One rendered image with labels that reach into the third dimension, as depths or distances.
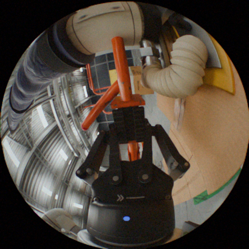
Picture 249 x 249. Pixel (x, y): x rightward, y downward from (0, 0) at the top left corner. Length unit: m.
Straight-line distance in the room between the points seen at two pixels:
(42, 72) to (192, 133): 0.34
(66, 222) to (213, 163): 0.63
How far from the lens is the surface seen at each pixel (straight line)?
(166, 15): 0.18
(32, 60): 0.22
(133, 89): 1.52
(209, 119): 0.15
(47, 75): 0.23
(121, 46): 0.16
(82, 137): 6.78
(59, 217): 0.61
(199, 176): 0.83
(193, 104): 0.18
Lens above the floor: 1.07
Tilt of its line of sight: 5 degrees up
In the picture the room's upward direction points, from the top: 96 degrees counter-clockwise
